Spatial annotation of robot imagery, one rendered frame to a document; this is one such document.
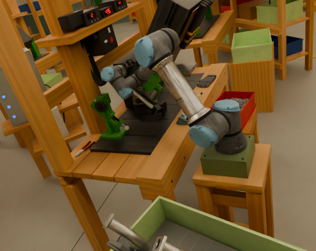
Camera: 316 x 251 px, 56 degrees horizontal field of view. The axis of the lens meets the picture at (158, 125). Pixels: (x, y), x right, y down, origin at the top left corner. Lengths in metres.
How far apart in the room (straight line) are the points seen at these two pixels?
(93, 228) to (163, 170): 0.78
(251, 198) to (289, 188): 1.20
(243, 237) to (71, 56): 1.31
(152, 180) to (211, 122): 0.42
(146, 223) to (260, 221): 0.58
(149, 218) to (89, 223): 0.85
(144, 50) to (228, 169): 0.64
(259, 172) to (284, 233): 0.93
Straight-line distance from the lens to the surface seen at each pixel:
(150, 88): 1.89
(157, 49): 1.23
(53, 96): 1.80
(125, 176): 1.52
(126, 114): 2.08
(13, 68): 1.54
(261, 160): 1.50
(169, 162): 1.49
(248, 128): 1.84
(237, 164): 1.36
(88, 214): 1.97
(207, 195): 1.50
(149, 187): 1.47
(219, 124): 1.24
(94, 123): 1.96
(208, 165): 1.41
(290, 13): 4.37
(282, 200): 2.51
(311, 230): 2.34
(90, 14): 1.85
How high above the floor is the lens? 1.77
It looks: 29 degrees down
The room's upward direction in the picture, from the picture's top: 15 degrees counter-clockwise
